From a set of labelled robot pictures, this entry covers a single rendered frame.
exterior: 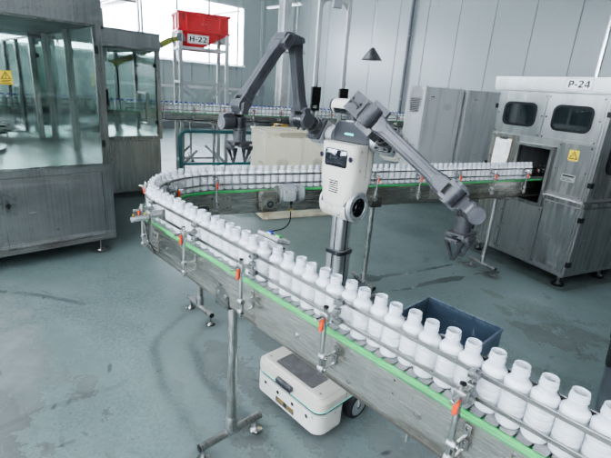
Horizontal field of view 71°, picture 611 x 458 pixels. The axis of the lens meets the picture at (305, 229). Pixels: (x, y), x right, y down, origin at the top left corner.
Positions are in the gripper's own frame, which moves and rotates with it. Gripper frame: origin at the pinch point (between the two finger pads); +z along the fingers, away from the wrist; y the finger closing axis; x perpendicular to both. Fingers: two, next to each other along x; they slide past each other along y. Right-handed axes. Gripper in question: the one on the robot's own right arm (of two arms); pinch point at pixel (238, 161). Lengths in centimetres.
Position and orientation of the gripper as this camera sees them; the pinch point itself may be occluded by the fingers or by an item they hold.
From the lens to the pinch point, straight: 200.4
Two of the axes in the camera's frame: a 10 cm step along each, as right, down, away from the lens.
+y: -7.3, 1.7, -6.6
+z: -0.7, 9.4, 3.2
